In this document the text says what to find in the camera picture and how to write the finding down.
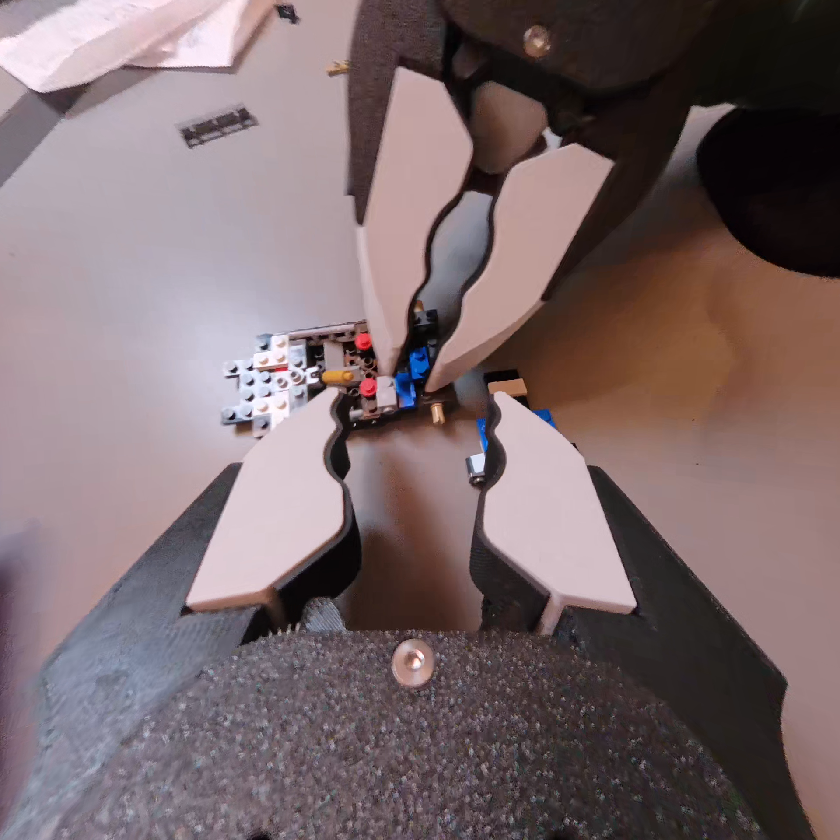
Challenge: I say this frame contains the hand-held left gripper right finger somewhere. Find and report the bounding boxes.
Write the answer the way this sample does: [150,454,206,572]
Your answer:
[470,392,640,634]

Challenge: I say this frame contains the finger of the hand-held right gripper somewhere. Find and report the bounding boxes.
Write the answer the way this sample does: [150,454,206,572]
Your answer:
[355,66,476,382]
[423,142,618,395]

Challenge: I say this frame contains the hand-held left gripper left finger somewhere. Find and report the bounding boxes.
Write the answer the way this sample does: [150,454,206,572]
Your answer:
[184,392,362,615]

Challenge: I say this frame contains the lego car model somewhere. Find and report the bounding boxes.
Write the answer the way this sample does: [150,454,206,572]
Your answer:
[220,305,458,434]

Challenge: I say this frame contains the black blue lego subassembly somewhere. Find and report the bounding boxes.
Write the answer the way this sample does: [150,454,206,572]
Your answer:
[462,371,556,490]

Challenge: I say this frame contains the small flat black piece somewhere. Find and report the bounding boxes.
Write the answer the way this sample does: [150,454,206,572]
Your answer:
[179,105,259,149]

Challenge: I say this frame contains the white paper sheets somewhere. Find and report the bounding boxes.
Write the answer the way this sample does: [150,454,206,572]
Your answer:
[0,0,273,95]

